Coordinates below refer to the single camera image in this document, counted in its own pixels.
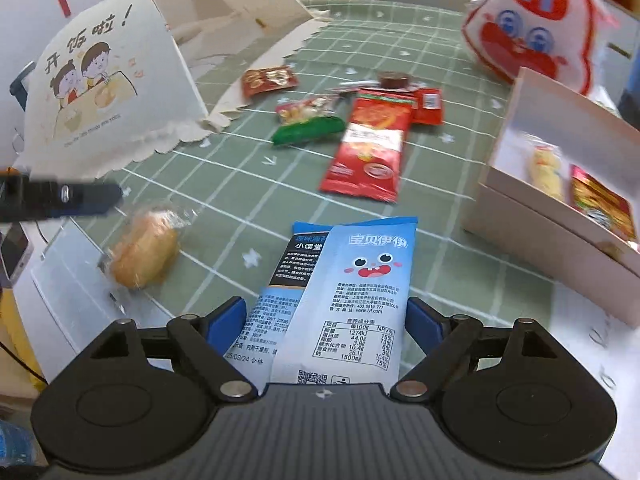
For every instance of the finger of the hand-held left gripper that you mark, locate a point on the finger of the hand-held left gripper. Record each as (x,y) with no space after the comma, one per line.
(50,197)

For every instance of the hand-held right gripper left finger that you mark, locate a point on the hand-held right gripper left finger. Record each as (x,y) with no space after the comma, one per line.
(225,325)

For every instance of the small red snack packet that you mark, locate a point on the small red snack packet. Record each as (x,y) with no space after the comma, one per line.
(429,106)

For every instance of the white phone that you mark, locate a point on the white phone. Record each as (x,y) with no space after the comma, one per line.
(12,250)

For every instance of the bread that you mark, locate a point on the bread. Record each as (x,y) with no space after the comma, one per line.
(142,252)

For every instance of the green snack packet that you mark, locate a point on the green snack packet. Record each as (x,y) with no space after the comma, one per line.
(307,130)

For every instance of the light blue cartoon face packet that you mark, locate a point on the light blue cartoon face packet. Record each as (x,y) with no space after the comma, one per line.
(360,300)

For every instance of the pale pink gift box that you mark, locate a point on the pale pink gift box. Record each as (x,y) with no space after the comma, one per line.
(520,220)

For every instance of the red gold snack packet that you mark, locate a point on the red gold snack packet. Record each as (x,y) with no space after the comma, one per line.
(602,205)

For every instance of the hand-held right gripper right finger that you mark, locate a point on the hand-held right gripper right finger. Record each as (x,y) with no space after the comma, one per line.
(424,325)

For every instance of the yellow snack in clear wrapper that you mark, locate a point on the yellow snack in clear wrapper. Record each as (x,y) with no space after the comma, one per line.
(547,170)

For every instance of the dark brown jelly cup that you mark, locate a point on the dark brown jelly cup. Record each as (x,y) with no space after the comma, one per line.
(393,80)

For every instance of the large red snack packet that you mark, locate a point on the large red snack packet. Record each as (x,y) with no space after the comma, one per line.
(370,150)

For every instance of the red brown snack packet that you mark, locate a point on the red brown snack packet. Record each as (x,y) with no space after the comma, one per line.
(267,81)

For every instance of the dark blue snack packet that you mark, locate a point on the dark blue snack packet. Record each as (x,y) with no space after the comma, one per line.
(287,280)

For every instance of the white cartoon children cloth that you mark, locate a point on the white cartoon children cloth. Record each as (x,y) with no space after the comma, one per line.
(110,80)

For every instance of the white box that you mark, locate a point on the white box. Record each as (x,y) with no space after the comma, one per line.
(65,310)

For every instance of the green checked tablecloth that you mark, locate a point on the green checked tablecloth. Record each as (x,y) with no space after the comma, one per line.
(280,185)

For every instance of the white red rabbit bag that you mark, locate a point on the white red rabbit bag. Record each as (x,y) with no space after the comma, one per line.
(530,25)

